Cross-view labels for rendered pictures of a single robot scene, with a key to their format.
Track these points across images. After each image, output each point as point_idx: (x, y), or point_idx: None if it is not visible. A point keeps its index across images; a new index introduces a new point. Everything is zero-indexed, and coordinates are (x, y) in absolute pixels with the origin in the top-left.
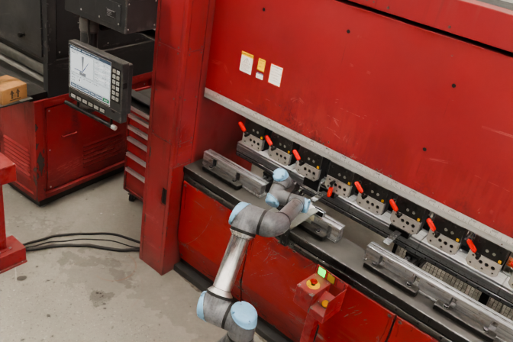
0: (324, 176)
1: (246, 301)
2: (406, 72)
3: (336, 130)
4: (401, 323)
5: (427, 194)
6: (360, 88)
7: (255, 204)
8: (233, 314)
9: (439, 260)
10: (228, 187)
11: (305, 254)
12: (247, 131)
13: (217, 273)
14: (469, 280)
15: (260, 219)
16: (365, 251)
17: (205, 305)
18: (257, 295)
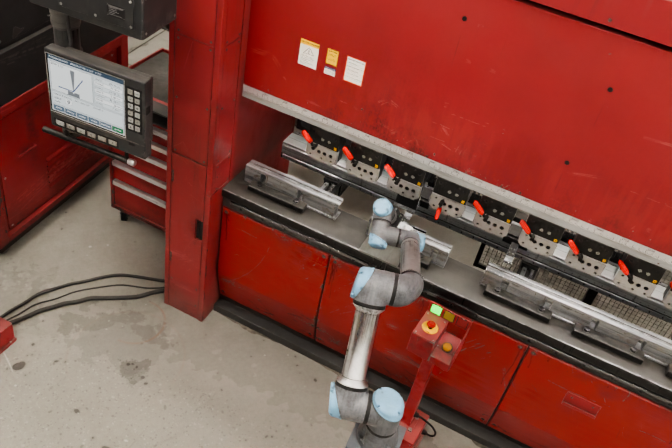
0: None
1: (323, 339)
2: (546, 72)
3: (445, 140)
4: (535, 353)
5: (568, 212)
6: (481, 90)
7: (332, 231)
8: (379, 408)
9: (563, 269)
10: (290, 211)
11: None
12: (313, 141)
13: (346, 360)
14: (599, 288)
15: (394, 289)
16: (478, 272)
17: (340, 403)
18: (340, 333)
